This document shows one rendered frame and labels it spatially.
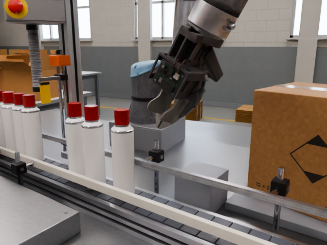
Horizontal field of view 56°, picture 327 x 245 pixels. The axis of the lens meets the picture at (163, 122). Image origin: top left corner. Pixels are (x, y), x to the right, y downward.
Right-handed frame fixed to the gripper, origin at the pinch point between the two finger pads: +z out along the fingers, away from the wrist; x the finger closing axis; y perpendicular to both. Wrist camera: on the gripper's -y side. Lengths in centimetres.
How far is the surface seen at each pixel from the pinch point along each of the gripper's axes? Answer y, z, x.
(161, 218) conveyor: 3.1, 15.5, 11.6
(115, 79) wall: -482, 252, -412
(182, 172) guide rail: -2.6, 7.6, 8.3
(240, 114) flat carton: -429, 125, -101
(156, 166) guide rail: -2.6, 11.1, 2.5
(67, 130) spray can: 4.1, 16.6, -20.1
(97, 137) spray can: 2.5, 13.2, -12.2
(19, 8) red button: 3, 0, -54
